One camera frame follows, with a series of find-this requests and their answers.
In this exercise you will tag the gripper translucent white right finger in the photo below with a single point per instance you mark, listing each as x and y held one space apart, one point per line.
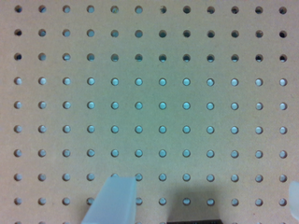
294 199

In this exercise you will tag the gripper translucent white left finger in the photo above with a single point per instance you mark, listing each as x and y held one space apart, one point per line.
115 203

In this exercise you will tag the brown perforated pegboard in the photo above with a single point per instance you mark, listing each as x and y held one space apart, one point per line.
195 99

